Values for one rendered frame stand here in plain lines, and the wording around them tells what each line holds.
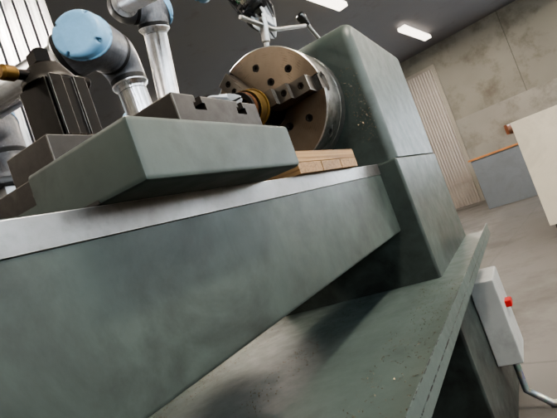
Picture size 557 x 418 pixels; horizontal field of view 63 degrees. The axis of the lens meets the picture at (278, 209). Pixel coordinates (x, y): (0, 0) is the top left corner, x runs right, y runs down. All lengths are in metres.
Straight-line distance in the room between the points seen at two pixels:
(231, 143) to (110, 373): 0.26
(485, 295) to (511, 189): 6.06
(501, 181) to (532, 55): 2.63
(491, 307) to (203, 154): 1.20
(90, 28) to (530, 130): 3.40
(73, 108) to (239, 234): 0.34
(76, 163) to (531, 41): 9.03
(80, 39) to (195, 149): 0.76
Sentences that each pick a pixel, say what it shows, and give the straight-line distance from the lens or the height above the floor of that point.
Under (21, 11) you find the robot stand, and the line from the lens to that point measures 1.98.
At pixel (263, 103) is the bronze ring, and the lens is 1.06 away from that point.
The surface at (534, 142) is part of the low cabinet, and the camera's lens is 4.02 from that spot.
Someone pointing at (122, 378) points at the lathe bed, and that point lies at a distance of 0.41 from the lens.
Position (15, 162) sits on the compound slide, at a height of 1.01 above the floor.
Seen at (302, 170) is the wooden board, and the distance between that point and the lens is 0.75.
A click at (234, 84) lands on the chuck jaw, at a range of 1.15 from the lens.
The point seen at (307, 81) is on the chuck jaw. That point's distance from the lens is 1.08.
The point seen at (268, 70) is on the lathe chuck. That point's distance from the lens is 1.18.
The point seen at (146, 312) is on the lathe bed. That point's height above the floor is 0.76.
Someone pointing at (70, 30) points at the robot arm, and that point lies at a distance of 1.20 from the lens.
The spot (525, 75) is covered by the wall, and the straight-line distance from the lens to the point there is 9.25.
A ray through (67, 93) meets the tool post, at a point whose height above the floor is 1.09.
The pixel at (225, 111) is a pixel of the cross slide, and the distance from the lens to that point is 0.58.
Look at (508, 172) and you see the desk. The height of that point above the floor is 0.43.
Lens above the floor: 0.79
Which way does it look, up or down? 3 degrees up
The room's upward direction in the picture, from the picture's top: 20 degrees counter-clockwise
